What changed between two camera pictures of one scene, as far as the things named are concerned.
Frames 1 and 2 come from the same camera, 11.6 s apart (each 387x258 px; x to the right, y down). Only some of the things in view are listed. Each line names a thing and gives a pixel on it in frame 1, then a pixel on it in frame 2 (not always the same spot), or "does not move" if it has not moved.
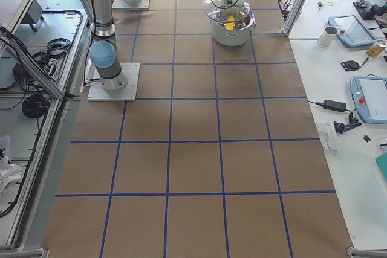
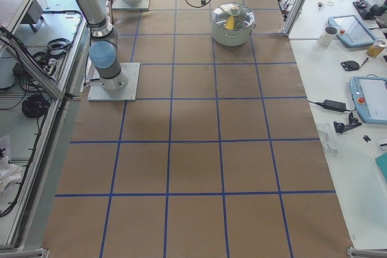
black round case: [350, 65] does not move
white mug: [326, 37] does not move
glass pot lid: [214, 6] to [233, 16]
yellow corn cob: [230, 25] does not move
